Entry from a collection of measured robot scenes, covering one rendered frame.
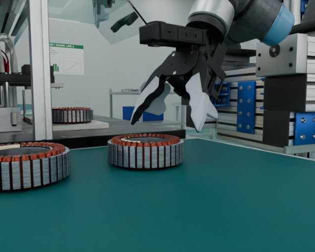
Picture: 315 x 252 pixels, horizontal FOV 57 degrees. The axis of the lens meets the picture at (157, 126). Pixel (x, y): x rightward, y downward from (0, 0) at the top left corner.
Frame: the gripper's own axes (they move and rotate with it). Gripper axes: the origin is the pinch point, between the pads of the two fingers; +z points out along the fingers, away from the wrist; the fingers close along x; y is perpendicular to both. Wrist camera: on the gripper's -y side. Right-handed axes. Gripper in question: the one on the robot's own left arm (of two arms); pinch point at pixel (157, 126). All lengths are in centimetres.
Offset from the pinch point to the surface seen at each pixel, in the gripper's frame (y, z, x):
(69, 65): 190, -187, 525
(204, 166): 4.3, 3.6, -7.5
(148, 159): -3.2, 6.1, -4.4
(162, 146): -2.6, 3.9, -5.3
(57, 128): 0.0, 3.2, 31.2
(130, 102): 342, -186, 494
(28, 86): -1, -8, 60
